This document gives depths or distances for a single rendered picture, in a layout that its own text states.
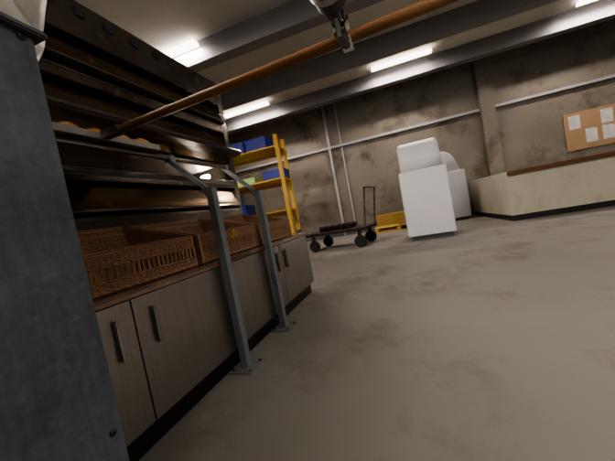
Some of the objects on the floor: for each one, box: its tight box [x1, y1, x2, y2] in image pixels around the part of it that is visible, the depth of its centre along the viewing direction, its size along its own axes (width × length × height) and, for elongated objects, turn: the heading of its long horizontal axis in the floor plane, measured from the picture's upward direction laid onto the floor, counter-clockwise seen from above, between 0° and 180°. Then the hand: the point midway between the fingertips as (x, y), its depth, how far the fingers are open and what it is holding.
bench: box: [92, 231, 314, 461], centre depth 166 cm, size 56×242×58 cm, turn 55°
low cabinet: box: [469, 151, 615, 221], centre depth 546 cm, size 178×221×83 cm
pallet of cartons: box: [375, 210, 407, 234], centre depth 690 cm, size 112×77×41 cm
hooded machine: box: [397, 137, 457, 241], centre depth 480 cm, size 82×75×161 cm
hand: (345, 37), depth 80 cm, fingers closed on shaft, 3 cm apart
